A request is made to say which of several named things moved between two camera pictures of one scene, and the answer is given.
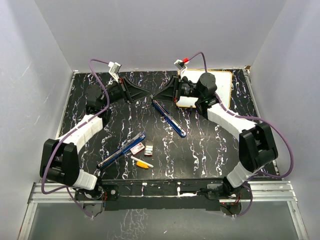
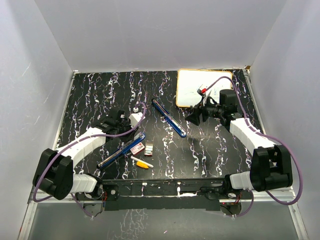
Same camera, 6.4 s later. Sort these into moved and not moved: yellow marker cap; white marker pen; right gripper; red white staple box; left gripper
Moved: left gripper; right gripper
Not moved: red white staple box; yellow marker cap; white marker pen
